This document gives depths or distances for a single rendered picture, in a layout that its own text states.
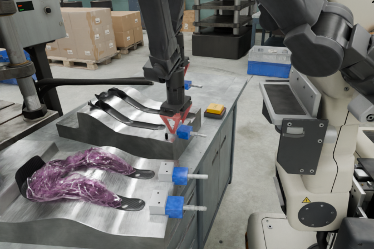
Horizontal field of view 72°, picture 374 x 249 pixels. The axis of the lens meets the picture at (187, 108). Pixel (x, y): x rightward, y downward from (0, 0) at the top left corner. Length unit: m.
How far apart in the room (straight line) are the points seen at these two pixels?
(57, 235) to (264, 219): 0.98
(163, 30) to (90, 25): 4.01
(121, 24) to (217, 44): 1.91
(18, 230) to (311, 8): 0.73
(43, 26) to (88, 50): 3.25
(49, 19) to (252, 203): 1.62
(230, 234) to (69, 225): 1.18
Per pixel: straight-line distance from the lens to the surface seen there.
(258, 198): 1.90
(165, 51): 0.65
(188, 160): 0.87
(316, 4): 0.47
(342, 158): 0.80
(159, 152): 0.85
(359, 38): 0.49
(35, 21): 1.50
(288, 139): 0.66
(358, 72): 0.50
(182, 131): 0.82
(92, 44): 4.66
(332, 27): 0.47
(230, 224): 1.73
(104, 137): 0.95
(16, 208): 0.76
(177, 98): 0.77
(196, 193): 1.16
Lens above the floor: 1.34
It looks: 27 degrees down
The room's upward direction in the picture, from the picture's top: 2 degrees counter-clockwise
